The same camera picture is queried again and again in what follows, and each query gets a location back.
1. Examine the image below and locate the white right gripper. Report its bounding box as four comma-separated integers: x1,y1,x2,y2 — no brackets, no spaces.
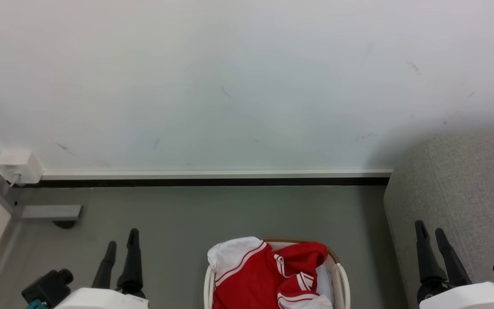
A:
415,220,494,309

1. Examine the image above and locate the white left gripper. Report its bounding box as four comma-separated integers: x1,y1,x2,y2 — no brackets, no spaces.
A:
53,228,149,309

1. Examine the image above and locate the white laundry basket brown rim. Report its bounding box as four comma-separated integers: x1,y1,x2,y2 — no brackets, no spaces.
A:
204,238,352,309

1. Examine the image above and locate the white baseboard black strip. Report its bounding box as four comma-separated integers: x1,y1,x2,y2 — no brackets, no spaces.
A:
24,168,394,188

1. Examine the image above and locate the grey fabric sofa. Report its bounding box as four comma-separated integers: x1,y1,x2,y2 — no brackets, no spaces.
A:
383,130,494,309

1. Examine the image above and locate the white wall socket box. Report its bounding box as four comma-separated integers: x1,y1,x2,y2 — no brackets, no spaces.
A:
0,148,43,187

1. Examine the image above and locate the red and white jersey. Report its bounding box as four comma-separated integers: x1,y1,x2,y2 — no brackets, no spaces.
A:
207,236,334,309

